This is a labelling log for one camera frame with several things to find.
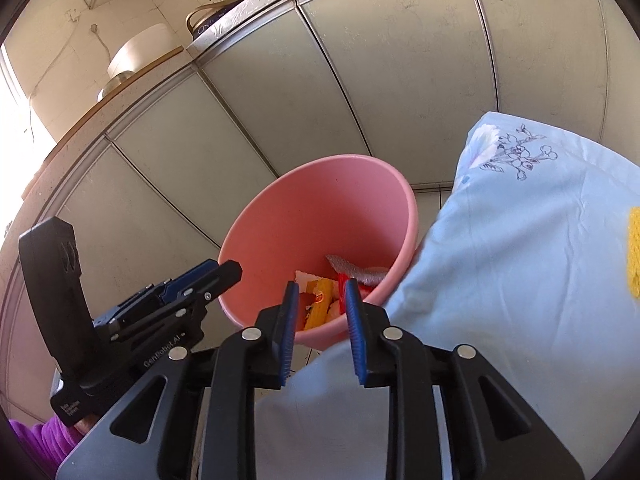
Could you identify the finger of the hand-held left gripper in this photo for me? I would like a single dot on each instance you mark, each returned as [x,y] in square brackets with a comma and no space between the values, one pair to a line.
[231,275]
[197,274]

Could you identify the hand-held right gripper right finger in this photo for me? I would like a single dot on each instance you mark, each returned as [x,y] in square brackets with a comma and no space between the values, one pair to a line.
[356,330]

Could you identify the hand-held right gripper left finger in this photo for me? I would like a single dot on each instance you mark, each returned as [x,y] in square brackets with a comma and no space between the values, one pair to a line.
[287,330]

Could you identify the yellow honeycomb foam piece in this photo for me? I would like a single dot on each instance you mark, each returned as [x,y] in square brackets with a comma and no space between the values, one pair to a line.
[320,317]
[635,255]

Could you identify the silver glittery foil piece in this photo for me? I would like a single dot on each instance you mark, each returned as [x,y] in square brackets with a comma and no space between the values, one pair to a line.
[357,270]

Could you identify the pink plastic bucket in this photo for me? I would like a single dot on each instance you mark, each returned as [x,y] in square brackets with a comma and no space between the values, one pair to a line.
[310,210]

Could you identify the person's left forearm purple sleeve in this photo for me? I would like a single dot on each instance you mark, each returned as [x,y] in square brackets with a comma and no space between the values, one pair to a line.
[40,445]

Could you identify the light blue floral cloth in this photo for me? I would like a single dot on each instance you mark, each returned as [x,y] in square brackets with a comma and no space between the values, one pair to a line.
[500,285]

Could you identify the steel bowl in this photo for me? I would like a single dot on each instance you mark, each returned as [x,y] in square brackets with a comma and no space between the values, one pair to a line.
[115,86]

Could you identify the white rice cooker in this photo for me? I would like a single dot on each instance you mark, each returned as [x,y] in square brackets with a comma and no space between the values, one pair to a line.
[140,50]

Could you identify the grey kitchen cabinet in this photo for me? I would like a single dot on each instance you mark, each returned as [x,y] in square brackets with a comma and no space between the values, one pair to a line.
[400,60]

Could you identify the white wall switch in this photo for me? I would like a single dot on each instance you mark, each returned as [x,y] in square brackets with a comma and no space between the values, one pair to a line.
[73,16]

